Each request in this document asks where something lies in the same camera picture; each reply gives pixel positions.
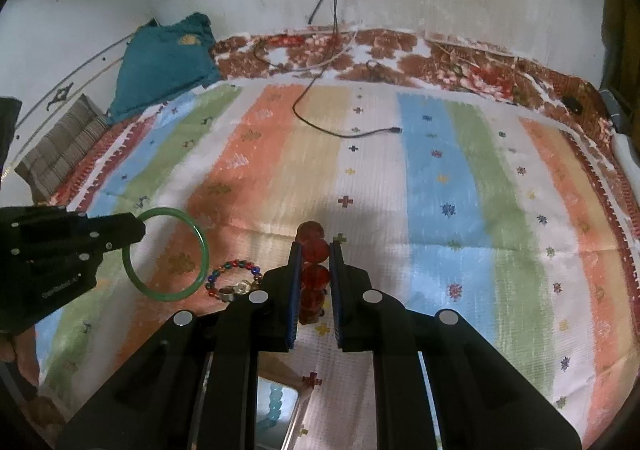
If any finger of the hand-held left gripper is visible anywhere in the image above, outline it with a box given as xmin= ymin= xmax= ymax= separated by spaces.
xmin=84 ymin=212 xmax=147 ymax=254

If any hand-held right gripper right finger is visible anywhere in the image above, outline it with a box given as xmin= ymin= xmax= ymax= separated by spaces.
xmin=329 ymin=240 xmax=586 ymax=450

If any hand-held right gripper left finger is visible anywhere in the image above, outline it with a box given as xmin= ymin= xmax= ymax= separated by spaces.
xmin=55 ymin=239 xmax=304 ymax=450

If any red bead bracelet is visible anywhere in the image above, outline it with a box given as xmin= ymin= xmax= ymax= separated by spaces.
xmin=295 ymin=220 xmax=332 ymax=327

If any green jade bangle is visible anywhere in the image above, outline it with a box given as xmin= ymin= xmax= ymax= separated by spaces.
xmin=121 ymin=207 xmax=210 ymax=302

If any metal jewelry box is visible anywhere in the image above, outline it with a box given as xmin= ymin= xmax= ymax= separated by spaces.
xmin=256 ymin=372 xmax=314 ymax=450

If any person's left hand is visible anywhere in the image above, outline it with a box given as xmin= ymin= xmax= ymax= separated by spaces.
xmin=0 ymin=329 xmax=42 ymax=388

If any grey striped cushion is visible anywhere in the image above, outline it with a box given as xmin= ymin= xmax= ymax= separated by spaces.
xmin=15 ymin=94 xmax=110 ymax=204

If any striped pastel bedsheet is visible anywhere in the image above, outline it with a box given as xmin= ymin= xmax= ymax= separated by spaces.
xmin=37 ymin=79 xmax=640 ymax=447

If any teal pillow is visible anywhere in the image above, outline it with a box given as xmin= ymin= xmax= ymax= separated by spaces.
xmin=107 ymin=12 xmax=222 ymax=124

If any white plastic object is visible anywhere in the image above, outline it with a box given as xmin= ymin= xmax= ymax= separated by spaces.
xmin=598 ymin=89 xmax=640 ymax=177

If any wooden furniture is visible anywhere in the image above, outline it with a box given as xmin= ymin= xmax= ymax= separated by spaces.
xmin=602 ymin=0 xmax=640 ymax=92

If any multicolour bead bracelet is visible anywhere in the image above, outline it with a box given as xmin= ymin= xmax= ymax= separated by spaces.
xmin=205 ymin=257 xmax=265 ymax=301

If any silver ring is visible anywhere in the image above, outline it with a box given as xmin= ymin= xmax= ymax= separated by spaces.
xmin=219 ymin=283 xmax=252 ymax=304

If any light blue bead bracelet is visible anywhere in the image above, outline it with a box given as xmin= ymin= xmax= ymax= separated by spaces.
xmin=262 ymin=381 xmax=287 ymax=432

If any black charging cable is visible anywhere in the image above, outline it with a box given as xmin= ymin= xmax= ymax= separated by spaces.
xmin=252 ymin=0 xmax=403 ymax=139

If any white cable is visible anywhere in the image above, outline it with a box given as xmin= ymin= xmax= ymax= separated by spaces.
xmin=270 ymin=0 xmax=364 ymax=72

